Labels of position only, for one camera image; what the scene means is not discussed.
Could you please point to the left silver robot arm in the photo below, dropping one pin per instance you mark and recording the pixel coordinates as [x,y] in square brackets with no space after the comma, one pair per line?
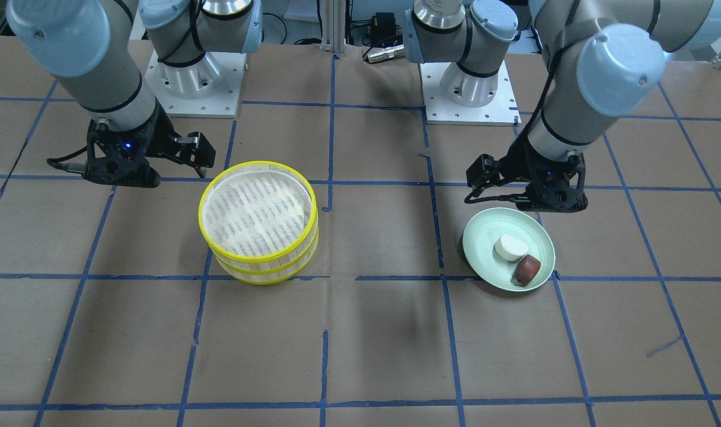
[603,57]

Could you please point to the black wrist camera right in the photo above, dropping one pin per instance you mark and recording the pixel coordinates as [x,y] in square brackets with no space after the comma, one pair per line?
[196,152]

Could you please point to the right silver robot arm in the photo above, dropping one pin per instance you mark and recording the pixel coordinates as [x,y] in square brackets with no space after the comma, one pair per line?
[83,44]

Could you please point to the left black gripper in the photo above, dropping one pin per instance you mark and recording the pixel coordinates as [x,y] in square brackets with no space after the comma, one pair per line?
[522,159]

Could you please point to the light green plate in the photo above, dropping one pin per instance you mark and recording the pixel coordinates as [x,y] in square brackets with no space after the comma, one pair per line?
[483,230]

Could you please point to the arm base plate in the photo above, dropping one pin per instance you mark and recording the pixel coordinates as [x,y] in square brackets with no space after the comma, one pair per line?
[468,92]
[209,89]

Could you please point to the aluminium frame post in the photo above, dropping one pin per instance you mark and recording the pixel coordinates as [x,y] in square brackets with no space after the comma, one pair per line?
[334,23]

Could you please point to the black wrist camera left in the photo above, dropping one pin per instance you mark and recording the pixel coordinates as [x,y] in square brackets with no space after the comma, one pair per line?
[484,172]

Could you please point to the silver cylinder connector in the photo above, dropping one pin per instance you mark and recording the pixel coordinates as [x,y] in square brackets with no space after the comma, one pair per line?
[385,54]

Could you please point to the white steamed bun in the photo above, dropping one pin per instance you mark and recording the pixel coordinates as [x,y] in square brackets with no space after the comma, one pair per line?
[510,248]

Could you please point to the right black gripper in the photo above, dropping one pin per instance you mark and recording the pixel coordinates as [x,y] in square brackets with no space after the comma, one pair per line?
[161,134]

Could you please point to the yellow steamer layer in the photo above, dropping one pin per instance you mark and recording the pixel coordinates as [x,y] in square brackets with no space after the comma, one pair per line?
[273,271]
[257,212]

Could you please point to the brown bun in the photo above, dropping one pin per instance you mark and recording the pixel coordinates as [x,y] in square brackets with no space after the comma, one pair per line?
[526,270]

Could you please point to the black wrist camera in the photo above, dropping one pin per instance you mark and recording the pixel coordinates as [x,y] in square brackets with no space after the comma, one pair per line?
[484,172]
[196,152]

